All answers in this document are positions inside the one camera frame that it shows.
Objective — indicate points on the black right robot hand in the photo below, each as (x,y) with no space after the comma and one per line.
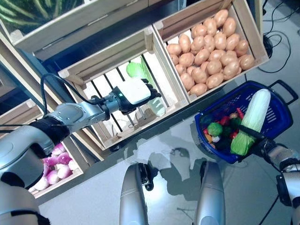
(267,146)

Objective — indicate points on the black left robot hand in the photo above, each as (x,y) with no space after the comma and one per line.
(136,91)

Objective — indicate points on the toy napa cabbage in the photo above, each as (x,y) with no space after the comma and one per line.
(137,70)
(255,110)

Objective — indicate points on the blue plastic shopping basket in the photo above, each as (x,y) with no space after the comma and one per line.
(280,114)

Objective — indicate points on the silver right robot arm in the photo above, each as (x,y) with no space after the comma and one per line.
(290,187)

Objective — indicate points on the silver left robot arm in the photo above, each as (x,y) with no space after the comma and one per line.
(70,114)

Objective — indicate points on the red toy pepper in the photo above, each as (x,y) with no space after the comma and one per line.
(225,120)

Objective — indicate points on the white toy mushroom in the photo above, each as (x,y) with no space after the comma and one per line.
(216,139)

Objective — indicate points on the tan toy potato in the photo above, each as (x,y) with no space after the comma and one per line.
(231,70)
(246,62)
(214,80)
(198,89)
(241,47)
(187,78)
(184,43)
(232,41)
(209,25)
(209,42)
(198,75)
(229,26)
(221,18)
(227,58)
(201,56)
(174,49)
(186,58)
(220,40)
(199,30)
(213,66)

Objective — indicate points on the large green toy pepper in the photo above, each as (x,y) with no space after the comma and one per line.
(214,129)

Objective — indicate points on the silver right robot leg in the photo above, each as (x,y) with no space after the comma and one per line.
(208,194)

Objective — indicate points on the silver robot leg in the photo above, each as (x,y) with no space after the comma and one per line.
(133,194)
(208,194)

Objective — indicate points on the purple white toy onion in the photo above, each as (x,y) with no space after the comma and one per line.
(65,170)
(64,159)
(55,176)
(58,148)
(49,162)

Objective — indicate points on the black round stand base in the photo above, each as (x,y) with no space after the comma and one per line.
(267,47)

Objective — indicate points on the silver left robot leg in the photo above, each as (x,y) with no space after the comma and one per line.
(133,194)

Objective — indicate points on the wooden display shelf frame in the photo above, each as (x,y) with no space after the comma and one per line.
(25,63)

